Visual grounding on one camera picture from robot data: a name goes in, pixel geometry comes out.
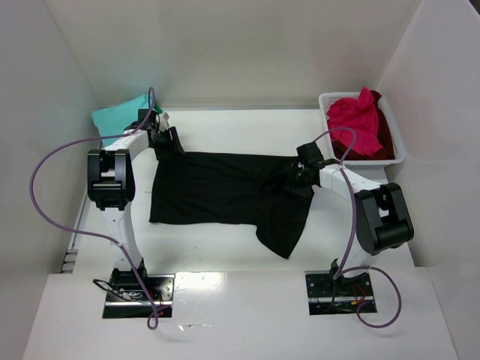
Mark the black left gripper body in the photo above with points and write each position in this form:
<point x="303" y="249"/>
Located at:
<point x="167" y="142"/>

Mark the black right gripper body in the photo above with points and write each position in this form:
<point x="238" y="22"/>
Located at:
<point x="298" y="177"/>

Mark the black t shirt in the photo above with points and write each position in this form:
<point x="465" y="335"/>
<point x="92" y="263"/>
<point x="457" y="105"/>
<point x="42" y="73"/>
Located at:
<point x="250" y="189"/>

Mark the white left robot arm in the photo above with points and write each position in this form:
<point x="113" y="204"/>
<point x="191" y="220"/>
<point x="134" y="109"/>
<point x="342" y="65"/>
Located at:
<point x="111" y="187"/>

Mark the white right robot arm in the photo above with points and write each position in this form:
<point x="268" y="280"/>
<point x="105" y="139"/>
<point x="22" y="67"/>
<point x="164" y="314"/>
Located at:
<point x="380" y="217"/>

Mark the dark red t shirt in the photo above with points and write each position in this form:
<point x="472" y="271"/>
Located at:
<point x="387" y="151"/>

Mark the folded light blue t shirt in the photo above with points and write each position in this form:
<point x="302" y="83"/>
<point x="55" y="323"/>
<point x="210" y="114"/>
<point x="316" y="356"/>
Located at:
<point x="113" y="120"/>

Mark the white plastic basket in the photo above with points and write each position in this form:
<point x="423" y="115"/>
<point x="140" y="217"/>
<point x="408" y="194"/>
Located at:
<point x="327" y="99"/>

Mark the crumpled pink t shirt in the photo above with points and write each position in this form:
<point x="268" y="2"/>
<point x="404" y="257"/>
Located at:
<point x="355" y="119"/>

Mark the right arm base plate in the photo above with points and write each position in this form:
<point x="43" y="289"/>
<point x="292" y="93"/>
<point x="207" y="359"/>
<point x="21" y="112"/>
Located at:
<point x="342" y="296"/>

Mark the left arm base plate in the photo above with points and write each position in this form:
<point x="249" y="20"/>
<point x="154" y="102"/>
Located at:
<point x="125" y="298"/>

